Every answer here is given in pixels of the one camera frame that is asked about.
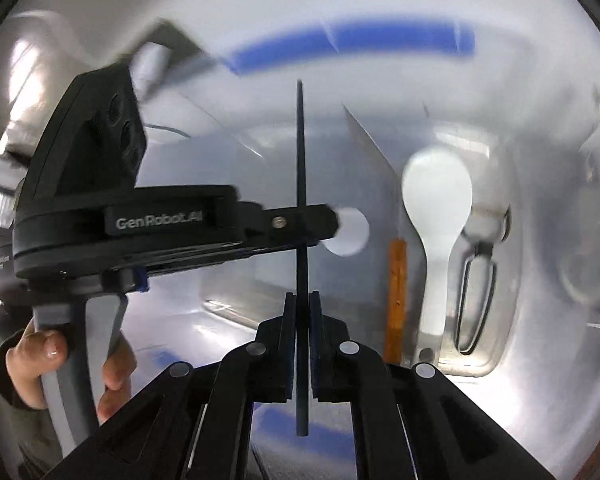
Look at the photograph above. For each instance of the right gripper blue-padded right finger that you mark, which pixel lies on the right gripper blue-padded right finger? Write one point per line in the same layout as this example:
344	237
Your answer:
409	423

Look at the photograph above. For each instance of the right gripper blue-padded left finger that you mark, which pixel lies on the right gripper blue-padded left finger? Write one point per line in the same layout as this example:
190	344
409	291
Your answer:
192	422

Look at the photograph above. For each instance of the black chopstick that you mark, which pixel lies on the black chopstick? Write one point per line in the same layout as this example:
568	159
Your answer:
302	282

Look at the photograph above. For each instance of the person's left hand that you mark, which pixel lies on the person's left hand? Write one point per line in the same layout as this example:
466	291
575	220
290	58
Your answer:
39	353

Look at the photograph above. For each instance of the clear plastic bin blue rim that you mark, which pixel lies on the clear plastic bin blue rim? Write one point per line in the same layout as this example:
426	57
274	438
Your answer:
525	121

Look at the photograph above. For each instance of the white rice paddle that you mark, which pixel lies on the white rice paddle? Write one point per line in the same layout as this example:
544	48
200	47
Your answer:
437	196

